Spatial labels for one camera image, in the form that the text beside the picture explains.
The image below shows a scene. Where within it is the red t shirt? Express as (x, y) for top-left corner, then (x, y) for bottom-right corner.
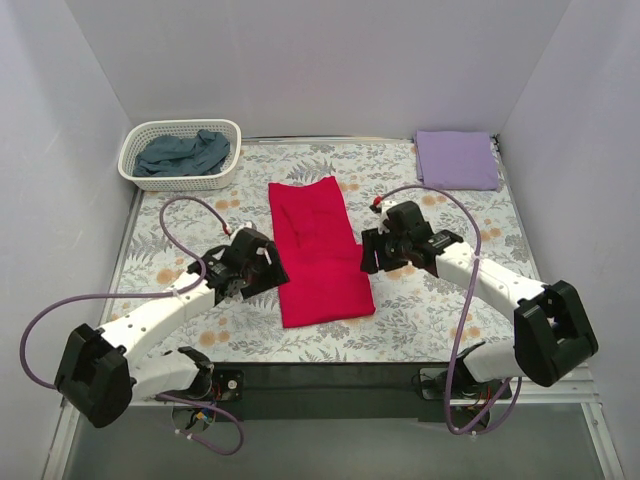
(268, 176), (376, 329)

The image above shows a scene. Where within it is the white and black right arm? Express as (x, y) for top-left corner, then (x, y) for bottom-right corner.
(361, 199), (599, 392)

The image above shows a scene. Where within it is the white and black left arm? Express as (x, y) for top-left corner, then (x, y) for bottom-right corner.
(54, 226), (289, 428)

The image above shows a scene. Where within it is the floral patterned table cloth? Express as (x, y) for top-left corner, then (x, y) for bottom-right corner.
(118, 142), (537, 362)

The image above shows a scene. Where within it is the folded purple t shirt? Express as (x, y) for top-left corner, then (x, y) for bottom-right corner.
(413, 131), (499, 191)

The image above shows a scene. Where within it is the crumpled grey-blue t shirt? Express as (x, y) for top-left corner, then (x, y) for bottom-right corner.
(133, 129), (231, 178)

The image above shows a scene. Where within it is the white perforated plastic basket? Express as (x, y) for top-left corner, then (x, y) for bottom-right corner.
(118, 119), (242, 192)

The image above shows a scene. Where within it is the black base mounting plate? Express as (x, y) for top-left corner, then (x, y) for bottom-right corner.
(154, 364), (511, 424)

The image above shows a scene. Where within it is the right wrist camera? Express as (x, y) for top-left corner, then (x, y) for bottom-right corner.
(370, 197), (398, 234)

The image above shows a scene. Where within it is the aluminium frame rail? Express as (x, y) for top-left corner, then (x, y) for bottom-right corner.
(518, 364), (600, 404)

